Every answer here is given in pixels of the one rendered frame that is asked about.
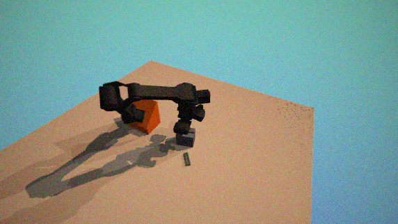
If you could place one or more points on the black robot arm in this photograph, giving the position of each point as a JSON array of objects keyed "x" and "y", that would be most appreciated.
[{"x": 184, "y": 94}]

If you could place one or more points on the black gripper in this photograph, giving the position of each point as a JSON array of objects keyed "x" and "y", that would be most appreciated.
[{"x": 183, "y": 125}]

